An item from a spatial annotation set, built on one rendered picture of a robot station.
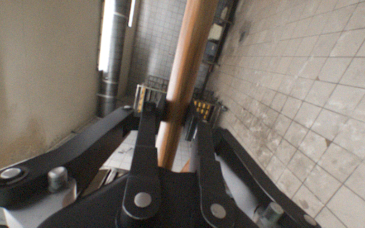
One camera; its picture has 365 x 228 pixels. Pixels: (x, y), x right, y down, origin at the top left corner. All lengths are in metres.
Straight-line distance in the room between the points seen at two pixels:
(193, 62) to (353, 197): 1.39
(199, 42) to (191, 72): 0.03
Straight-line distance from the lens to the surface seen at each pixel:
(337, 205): 1.52
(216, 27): 4.64
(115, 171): 2.34
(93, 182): 2.23
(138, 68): 5.30
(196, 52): 0.17
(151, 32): 5.24
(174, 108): 0.17
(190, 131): 0.16
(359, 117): 1.50
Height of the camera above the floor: 1.24
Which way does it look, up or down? 8 degrees down
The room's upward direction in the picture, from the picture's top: 76 degrees counter-clockwise
